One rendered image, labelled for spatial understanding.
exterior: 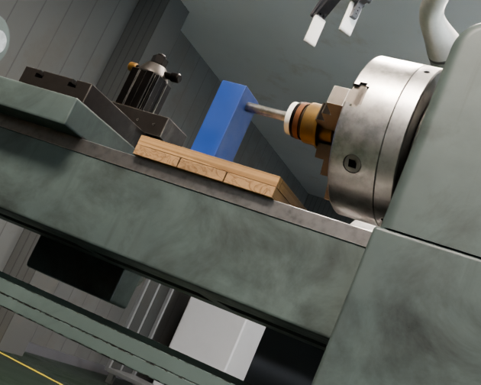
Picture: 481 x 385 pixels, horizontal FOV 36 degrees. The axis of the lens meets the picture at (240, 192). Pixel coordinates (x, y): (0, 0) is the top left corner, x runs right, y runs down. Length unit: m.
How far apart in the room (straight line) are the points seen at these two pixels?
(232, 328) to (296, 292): 6.24
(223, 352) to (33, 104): 6.07
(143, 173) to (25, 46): 4.22
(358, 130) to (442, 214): 0.24
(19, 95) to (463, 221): 0.89
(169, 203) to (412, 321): 0.50
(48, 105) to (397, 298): 0.77
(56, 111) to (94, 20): 4.58
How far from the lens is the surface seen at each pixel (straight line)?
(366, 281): 1.15
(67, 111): 1.48
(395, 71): 1.37
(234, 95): 1.56
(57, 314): 1.24
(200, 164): 1.35
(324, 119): 1.43
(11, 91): 1.58
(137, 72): 1.79
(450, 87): 1.24
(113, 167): 1.45
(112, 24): 6.23
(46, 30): 5.70
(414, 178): 1.18
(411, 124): 1.31
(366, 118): 1.32
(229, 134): 1.54
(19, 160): 1.58
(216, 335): 7.51
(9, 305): 1.30
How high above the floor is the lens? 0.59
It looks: 12 degrees up
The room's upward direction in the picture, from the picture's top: 24 degrees clockwise
